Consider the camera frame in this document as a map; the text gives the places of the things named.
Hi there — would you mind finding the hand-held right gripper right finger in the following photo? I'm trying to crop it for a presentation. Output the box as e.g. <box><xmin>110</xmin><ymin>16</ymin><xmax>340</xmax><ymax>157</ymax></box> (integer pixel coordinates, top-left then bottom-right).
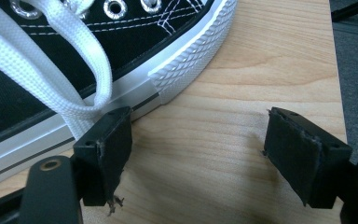
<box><xmin>262</xmin><ymin>106</ymin><xmax>353</xmax><ymax>209</ymax></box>

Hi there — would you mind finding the black metal stand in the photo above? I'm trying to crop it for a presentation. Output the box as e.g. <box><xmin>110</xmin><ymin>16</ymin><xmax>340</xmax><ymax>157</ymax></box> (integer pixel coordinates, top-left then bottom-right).
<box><xmin>330</xmin><ymin>0</ymin><xmax>358</xmax><ymax>22</ymax></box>

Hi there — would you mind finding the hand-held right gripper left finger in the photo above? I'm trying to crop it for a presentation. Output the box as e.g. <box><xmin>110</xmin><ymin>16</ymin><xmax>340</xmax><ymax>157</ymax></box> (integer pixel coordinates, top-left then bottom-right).
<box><xmin>72</xmin><ymin>105</ymin><xmax>134</xmax><ymax>217</ymax></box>

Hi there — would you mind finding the black white canvas sneaker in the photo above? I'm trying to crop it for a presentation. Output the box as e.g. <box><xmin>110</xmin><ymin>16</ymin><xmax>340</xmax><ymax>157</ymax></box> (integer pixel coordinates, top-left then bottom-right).
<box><xmin>0</xmin><ymin>0</ymin><xmax>239</xmax><ymax>194</ymax></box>

